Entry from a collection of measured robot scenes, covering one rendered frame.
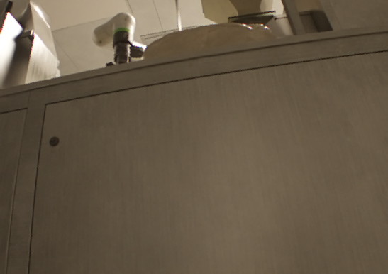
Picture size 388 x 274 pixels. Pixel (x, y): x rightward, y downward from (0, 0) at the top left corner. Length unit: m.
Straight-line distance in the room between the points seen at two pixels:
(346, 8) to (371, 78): 0.46
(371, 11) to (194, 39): 0.60
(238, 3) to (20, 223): 1.03
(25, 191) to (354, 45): 0.78
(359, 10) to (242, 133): 0.68
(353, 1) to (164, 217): 0.91
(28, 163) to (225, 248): 0.45
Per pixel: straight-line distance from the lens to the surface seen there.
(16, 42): 1.41
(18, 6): 1.66
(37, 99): 0.77
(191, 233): 0.53
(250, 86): 0.62
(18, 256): 0.67
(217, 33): 0.82
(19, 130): 0.76
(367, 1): 1.15
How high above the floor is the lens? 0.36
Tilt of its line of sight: 25 degrees up
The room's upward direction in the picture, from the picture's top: 6 degrees counter-clockwise
